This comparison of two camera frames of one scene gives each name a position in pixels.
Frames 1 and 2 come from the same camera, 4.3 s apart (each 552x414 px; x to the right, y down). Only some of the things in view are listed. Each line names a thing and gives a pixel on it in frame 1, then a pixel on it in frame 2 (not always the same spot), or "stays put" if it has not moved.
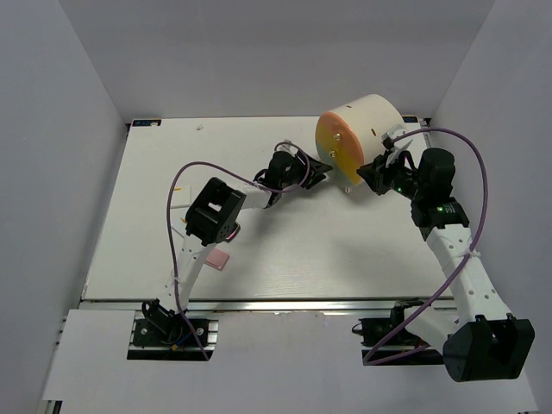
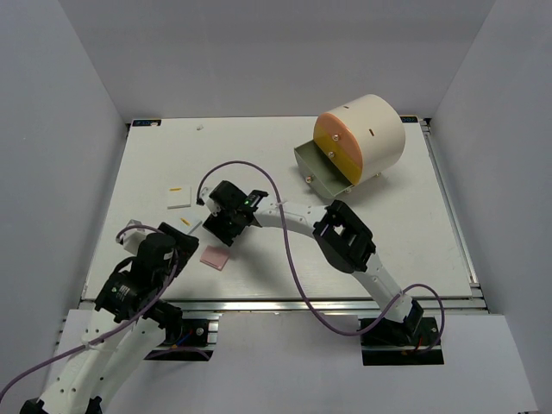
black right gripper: x=372 y=175 → x=215 y=225
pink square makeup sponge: x=217 y=259 stays put
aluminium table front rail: x=269 y=304 stays put
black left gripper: x=315 y=175 → x=185 y=246
